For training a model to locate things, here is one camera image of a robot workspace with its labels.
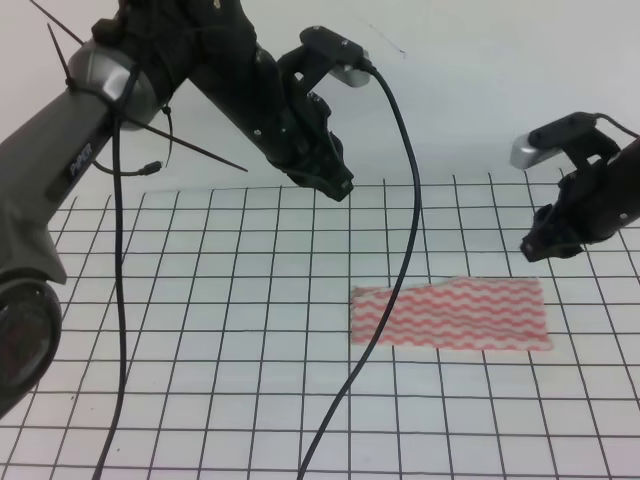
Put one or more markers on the pink wavy striped towel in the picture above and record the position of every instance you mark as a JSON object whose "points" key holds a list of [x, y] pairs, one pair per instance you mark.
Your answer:
{"points": [[470, 313]]}

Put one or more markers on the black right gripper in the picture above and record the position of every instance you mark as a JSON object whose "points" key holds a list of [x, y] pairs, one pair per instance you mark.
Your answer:
{"points": [[592, 206]]}

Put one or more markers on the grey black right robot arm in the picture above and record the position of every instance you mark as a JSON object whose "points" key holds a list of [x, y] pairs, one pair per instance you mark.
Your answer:
{"points": [[626, 160]]}

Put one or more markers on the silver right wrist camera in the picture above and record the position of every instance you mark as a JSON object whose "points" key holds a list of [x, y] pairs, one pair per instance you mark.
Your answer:
{"points": [[575, 135]]}

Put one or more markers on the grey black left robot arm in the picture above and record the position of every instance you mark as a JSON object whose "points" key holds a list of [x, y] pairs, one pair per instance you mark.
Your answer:
{"points": [[120, 79]]}

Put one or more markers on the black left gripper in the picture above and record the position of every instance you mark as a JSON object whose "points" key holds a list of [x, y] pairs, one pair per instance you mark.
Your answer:
{"points": [[294, 137]]}

